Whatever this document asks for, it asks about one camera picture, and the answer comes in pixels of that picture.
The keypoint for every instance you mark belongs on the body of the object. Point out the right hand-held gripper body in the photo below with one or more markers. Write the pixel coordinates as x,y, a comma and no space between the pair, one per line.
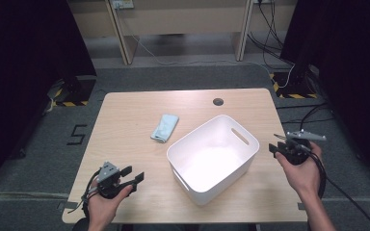
297,152

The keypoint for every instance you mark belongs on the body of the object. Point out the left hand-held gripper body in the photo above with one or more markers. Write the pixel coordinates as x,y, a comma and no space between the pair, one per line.
107,174

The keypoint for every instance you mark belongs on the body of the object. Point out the white plastic storage bin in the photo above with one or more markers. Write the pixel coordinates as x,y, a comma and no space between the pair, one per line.
212,160

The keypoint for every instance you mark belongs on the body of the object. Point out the person's right hand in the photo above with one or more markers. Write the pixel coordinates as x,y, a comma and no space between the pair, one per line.
303,176

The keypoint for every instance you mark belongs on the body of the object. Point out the person's left hand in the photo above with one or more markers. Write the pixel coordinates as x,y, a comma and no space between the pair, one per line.
101,210

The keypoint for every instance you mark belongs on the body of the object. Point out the grey tape piece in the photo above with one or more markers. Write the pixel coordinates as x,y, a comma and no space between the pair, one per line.
301,206
67,205

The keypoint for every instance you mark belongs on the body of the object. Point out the black stand base hazard stripes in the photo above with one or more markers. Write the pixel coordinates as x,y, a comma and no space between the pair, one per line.
294,88
77,93

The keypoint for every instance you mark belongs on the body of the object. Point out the black chair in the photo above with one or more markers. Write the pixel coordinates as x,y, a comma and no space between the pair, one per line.
80,225

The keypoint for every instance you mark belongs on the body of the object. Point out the dark curtain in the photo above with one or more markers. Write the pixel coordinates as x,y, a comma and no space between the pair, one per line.
350,64
19,80

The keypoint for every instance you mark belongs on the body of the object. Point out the beige desk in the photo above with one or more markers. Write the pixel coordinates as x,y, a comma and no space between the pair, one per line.
183,19

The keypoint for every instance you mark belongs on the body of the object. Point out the white power socket strip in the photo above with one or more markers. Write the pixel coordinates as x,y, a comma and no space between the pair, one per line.
122,4

